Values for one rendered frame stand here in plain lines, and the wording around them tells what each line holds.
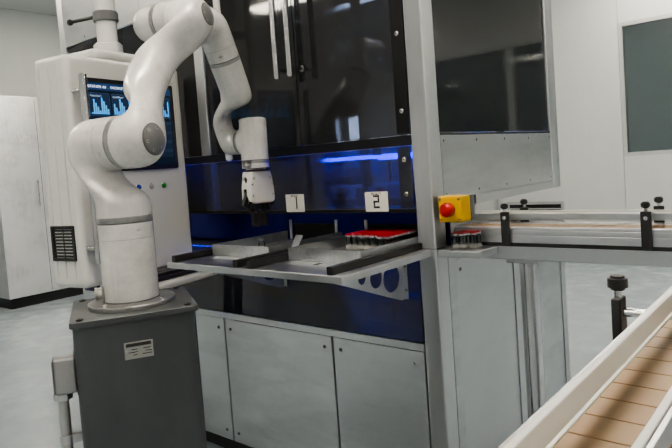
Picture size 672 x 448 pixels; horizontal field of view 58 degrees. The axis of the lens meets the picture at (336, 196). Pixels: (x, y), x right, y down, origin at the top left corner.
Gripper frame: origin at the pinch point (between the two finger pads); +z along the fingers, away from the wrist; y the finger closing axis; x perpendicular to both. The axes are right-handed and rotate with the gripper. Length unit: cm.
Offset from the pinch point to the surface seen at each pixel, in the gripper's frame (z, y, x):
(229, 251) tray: 9.2, -7.0, 7.1
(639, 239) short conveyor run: 8, 30, -101
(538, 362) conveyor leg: 44, 35, -72
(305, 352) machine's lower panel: 48, 19, 3
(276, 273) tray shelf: 11.5, -20.9, -27.7
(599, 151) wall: -13, 479, 39
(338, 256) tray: 8.9, -7.0, -37.0
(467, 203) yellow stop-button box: -2, 22, -60
